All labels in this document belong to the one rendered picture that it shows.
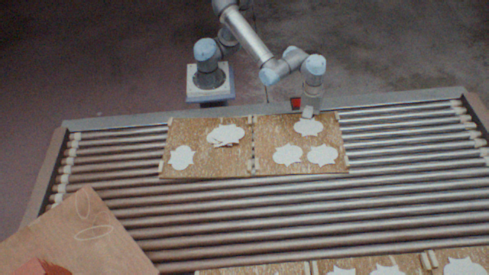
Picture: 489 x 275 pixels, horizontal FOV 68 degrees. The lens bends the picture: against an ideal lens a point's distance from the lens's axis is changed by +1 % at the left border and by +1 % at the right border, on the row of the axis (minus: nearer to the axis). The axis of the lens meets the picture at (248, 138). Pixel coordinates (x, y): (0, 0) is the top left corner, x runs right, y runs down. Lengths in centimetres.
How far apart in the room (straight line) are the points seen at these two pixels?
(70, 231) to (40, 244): 10
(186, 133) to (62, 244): 70
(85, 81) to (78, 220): 244
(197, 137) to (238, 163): 25
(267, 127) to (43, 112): 242
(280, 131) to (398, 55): 229
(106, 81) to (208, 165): 227
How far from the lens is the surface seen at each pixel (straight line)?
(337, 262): 141
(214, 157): 163
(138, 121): 190
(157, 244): 150
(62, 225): 154
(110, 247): 141
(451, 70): 380
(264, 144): 166
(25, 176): 327
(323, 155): 163
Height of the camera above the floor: 224
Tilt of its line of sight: 51 degrees down
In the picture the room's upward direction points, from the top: 5 degrees counter-clockwise
